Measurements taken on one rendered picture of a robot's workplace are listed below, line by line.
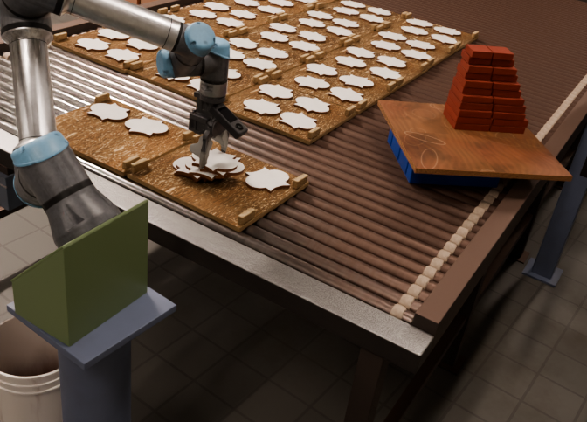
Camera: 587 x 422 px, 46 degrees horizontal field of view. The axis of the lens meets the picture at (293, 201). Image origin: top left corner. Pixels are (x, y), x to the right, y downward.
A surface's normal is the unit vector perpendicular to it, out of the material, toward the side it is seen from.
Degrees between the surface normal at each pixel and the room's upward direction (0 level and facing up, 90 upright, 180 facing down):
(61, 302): 90
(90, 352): 0
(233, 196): 0
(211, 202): 0
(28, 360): 87
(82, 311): 90
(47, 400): 93
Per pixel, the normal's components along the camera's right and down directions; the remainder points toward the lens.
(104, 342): 0.12, -0.85
